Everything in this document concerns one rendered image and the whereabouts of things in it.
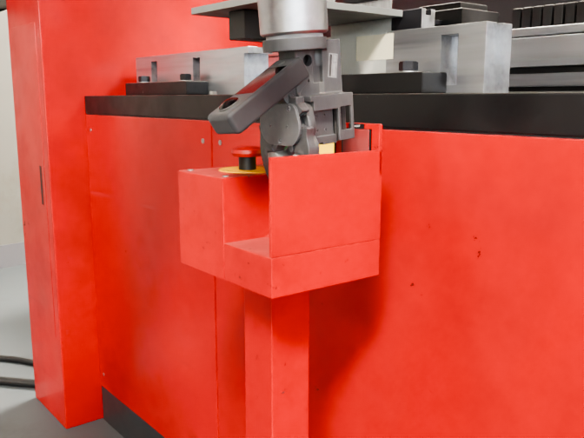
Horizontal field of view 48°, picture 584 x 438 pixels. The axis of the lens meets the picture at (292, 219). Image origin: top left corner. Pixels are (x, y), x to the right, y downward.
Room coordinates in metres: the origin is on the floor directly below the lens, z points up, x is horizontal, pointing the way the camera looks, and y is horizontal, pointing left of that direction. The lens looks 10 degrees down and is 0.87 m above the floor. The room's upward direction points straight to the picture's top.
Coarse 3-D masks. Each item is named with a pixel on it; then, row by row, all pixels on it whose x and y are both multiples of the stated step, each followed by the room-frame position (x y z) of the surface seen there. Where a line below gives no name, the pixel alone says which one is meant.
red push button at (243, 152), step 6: (234, 150) 0.82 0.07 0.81; (240, 150) 0.81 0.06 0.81; (246, 150) 0.81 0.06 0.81; (252, 150) 0.81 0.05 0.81; (258, 150) 0.82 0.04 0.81; (240, 156) 0.81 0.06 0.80; (246, 156) 0.81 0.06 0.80; (252, 156) 0.81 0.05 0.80; (240, 162) 0.82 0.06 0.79; (246, 162) 0.82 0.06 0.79; (252, 162) 0.82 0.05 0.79; (240, 168) 0.82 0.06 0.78; (246, 168) 0.82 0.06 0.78; (252, 168) 0.82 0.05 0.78
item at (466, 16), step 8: (432, 8) 1.25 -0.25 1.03; (440, 8) 1.23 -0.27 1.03; (448, 8) 1.22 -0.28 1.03; (456, 8) 1.21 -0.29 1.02; (464, 8) 1.19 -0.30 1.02; (472, 8) 1.22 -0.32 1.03; (480, 8) 1.23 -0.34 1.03; (440, 16) 1.22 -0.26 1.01; (448, 16) 1.21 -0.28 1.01; (456, 16) 1.19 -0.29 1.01; (464, 16) 1.19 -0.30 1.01; (472, 16) 1.20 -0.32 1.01; (480, 16) 1.22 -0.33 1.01; (488, 16) 1.23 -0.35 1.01; (496, 16) 1.25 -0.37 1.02; (440, 24) 1.21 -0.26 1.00; (448, 24) 1.21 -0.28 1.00
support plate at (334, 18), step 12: (240, 0) 0.92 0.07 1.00; (252, 0) 0.89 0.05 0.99; (192, 12) 1.01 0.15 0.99; (204, 12) 0.99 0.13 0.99; (216, 12) 0.99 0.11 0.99; (228, 12) 0.99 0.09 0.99; (336, 12) 0.99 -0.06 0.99; (348, 12) 0.99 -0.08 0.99; (360, 12) 0.99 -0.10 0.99; (372, 12) 1.00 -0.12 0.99; (384, 12) 1.02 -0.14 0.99; (396, 12) 1.03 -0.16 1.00; (336, 24) 1.15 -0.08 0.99
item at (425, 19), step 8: (424, 8) 1.02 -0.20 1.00; (408, 16) 1.03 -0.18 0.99; (416, 16) 1.02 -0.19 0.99; (424, 16) 1.02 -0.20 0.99; (432, 16) 1.03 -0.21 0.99; (392, 24) 1.06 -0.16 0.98; (400, 24) 1.05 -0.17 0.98; (408, 24) 1.03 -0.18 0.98; (416, 24) 1.02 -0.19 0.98; (424, 24) 1.02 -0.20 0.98; (432, 24) 1.03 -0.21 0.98
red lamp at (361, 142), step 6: (360, 132) 0.79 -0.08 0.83; (366, 132) 0.78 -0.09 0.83; (354, 138) 0.79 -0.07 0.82; (360, 138) 0.79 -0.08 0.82; (366, 138) 0.78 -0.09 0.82; (342, 144) 0.81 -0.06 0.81; (348, 144) 0.80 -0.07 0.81; (354, 144) 0.79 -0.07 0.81; (360, 144) 0.78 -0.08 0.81; (366, 144) 0.78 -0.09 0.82; (342, 150) 0.81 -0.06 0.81; (348, 150) 0.80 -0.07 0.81; (354, 150) 0.79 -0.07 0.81; (360, 150) 0.78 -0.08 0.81; (366, 150) 0.78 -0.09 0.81
